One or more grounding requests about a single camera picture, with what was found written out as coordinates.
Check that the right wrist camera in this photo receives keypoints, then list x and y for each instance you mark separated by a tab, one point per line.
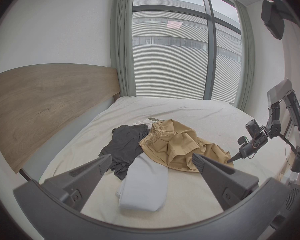
242	141

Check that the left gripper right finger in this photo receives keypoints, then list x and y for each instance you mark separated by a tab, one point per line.
222	181

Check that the grey-green curtain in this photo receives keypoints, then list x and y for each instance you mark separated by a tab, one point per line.
122	46
247	59

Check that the window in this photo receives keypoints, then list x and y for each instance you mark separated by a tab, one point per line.
170	71

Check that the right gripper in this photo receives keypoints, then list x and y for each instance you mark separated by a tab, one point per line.
252	147

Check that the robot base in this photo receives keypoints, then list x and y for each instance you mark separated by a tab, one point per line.
293	177

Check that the pale grey garment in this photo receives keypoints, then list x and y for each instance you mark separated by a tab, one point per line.
145	184

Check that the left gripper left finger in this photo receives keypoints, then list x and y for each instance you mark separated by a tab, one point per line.
77	181

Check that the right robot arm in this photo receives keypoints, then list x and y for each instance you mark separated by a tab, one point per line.
293	109

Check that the white garment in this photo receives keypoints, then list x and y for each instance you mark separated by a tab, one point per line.
142	122

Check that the olive green garment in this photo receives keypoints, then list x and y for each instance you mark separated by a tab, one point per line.
155	119

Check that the tan shorts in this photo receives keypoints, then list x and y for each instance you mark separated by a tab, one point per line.
170	144

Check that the bed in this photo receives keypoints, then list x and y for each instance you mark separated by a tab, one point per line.
190	114

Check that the black garment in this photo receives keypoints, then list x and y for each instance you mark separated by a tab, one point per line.
125	144

